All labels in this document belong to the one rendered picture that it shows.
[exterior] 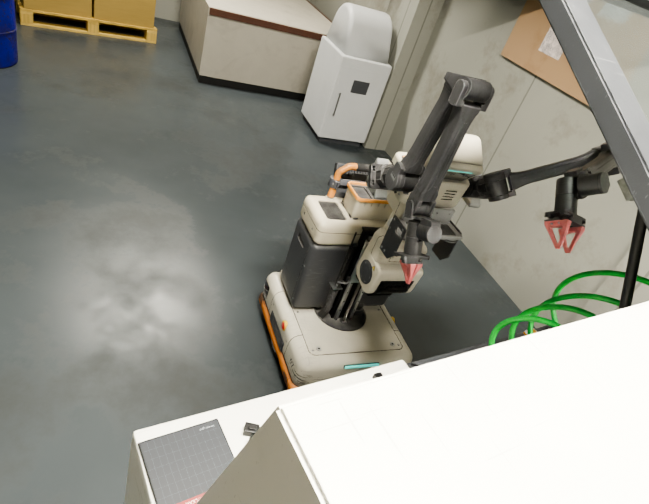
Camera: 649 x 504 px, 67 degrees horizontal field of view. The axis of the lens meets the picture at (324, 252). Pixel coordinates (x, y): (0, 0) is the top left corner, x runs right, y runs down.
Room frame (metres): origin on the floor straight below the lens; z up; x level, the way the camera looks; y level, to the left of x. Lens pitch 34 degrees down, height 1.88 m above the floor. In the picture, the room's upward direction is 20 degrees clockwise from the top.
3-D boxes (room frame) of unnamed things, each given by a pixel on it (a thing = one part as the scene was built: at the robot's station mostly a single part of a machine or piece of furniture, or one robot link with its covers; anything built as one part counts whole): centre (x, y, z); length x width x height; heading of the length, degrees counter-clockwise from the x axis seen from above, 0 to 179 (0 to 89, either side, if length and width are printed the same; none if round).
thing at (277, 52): (6.23, 1.69, 0.38); 2.02 x 1.63 x 0.77; 31
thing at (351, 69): (4.97, 0.37, 0.62); 0.63 x 0.53 x 1.24; 31
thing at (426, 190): (1.41, -0.23, 1.40); 0.11 x 0.06 x 0.43; 121
